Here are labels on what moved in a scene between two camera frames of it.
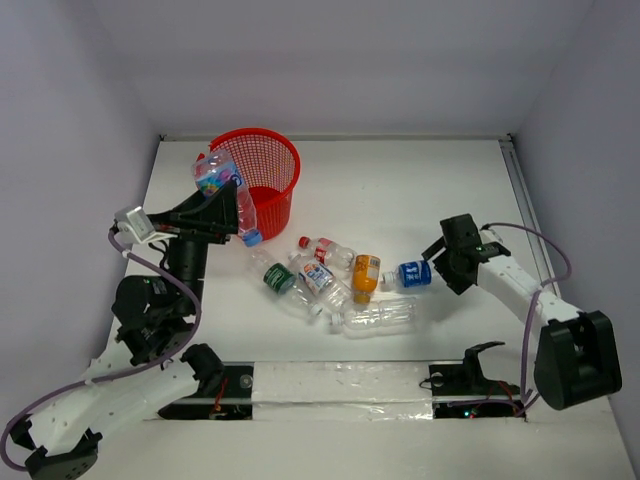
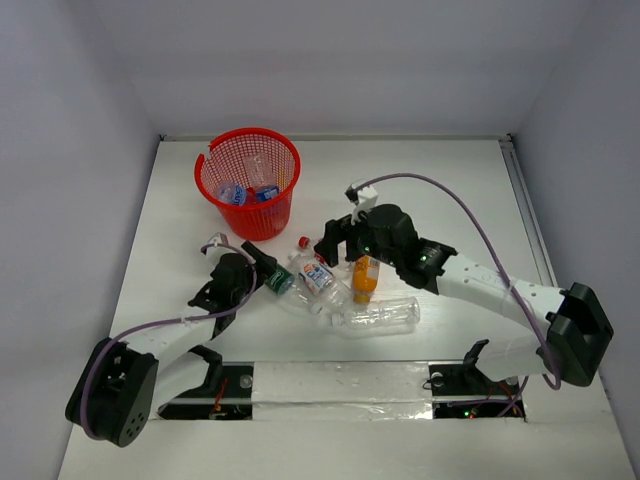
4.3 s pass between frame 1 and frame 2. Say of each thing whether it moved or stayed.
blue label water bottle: moved
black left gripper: moved
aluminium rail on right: stayed
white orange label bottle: stayed
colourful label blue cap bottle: moved
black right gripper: moved
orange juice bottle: stayed
